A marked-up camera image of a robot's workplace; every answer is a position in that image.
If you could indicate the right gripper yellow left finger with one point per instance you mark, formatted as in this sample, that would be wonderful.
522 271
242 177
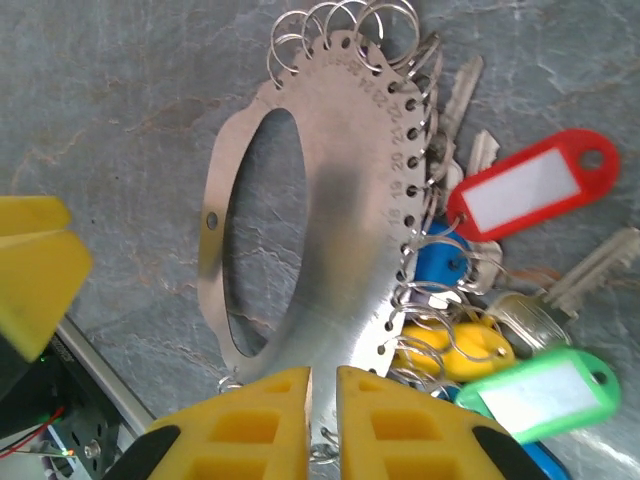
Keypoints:
250 440

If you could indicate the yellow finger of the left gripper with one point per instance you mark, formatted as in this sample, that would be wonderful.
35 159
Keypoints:
35 285
30 215

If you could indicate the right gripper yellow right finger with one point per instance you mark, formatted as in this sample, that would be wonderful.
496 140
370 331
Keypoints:
360 450

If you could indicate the yellow plastic key tag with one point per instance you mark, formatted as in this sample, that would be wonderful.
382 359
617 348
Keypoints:
475 345

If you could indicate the blue plastic key tag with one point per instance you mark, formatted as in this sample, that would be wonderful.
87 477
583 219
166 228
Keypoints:
440 260
542 465

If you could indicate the green plastic key tag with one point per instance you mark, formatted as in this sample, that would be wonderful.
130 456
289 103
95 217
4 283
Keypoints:
540 395

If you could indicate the silver key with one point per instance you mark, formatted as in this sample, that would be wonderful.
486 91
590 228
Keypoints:
590 275
482 150
465 90

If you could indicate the red key tag white label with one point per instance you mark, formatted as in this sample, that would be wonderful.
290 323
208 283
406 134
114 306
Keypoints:
525 190

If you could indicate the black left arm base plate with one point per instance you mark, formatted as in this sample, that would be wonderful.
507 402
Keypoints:
90 430

